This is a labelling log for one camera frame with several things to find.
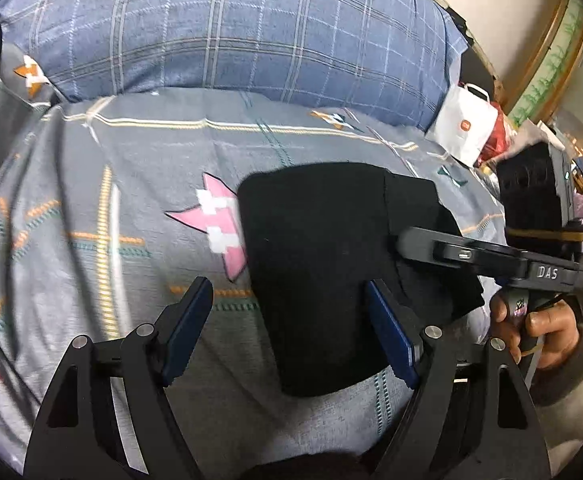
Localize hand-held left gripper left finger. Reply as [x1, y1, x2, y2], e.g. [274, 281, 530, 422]
[24, 276, 214, 480]

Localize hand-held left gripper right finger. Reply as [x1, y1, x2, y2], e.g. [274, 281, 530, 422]
[364, 279, 552, 480]

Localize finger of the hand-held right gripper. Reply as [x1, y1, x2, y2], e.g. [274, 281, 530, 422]
[395, 227, 462, 261]

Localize black pants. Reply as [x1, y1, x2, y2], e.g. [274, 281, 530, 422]
[238, 161, 487, 397]

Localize person's right forearm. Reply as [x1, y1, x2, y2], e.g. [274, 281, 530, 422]
[526, 327, 583, 466]

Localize person's right hand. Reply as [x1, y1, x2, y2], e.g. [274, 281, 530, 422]
[490, 292, 579, 368]

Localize red plastic bag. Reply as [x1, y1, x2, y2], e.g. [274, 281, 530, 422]
[476, 102, 519, 168]

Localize white paper bag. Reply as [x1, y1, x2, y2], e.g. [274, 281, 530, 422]
[425, 82, 499, 167]

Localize dark cloth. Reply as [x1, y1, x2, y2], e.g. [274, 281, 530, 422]
[459, 50, 497, 96]

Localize grey printed bed sheet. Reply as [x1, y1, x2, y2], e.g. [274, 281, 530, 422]
[0, 42, 509, 480]

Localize blue plaid pillow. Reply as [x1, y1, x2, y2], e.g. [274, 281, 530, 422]
[0, 0, 469, 131]

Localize wooden door frame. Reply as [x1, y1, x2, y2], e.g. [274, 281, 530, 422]
[501, 0, 583, 128]

